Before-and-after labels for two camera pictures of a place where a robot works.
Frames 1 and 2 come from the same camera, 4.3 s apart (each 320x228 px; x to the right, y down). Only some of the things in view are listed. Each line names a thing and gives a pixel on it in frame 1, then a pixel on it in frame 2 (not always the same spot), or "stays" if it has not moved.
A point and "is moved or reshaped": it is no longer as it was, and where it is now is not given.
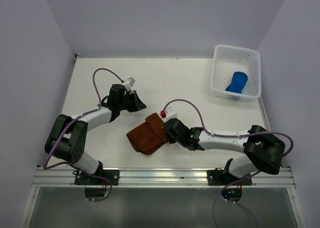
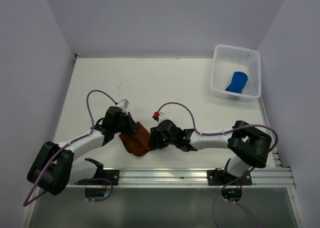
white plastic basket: [228, 59] stays
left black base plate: [113, 175] stays
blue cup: [239, 80] stays
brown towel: [150, 136] is moved or reshaped
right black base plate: [220, 177] stays
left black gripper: [138, 105] → [132, 125]
